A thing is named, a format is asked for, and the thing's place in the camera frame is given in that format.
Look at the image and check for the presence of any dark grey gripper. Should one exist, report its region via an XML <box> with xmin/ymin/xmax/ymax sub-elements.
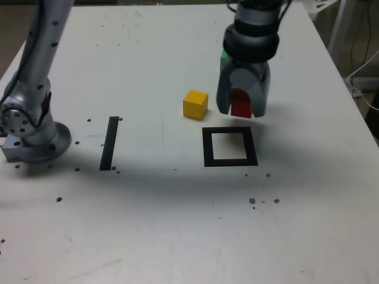
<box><xmin>216</xmin><ymin>58</ymin><xmax>271</xmax><ymax>119</ymax></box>

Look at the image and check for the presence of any red cube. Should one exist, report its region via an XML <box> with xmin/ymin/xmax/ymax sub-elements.
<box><xmin>230</xmin><ymin>88</ymin><xmax>253</xmax><ymax>119</ymax></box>

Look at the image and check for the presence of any green cube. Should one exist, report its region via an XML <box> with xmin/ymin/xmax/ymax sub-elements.
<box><xmin>219</xmin><ymin>49</ymin><xmax>229</xmax><ymax>72</ymax></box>

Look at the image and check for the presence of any yellow cube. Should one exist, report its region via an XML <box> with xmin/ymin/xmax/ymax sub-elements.
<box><xmin>182</xmin><ymin>89</ymin><xmax>210</xmax><ymax>121</ymax></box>

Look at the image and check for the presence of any black tape square outline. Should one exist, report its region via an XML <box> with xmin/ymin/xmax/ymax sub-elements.
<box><xmin>201</xmin><ymin>126</ymin><xmax>259</xmax><ymax>168</ymax></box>

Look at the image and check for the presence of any black tape strip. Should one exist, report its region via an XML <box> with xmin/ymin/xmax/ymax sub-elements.
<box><xmin>99</xmin><ymin>116</ymin><xmax>120</xmax><ymax>172</ymax></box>

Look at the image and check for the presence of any white furniture frame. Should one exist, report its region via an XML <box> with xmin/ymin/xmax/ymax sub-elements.
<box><xmin>304</xmin><ymin>0</ymin><xmax>356</xmax><ymax>51</ymax></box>

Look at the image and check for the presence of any white cable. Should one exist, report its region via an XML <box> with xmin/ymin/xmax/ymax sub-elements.
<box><xmin>345</xmin><ymin>50</ymin><xmax>379</xmax><ymax>112</ymax></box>

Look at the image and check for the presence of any thin black hanging cable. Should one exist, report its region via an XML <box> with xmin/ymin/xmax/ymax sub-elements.
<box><xmin>349</xmin><ymin>0</ymin><xmax>372</xmax><ymax>72</ymax></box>

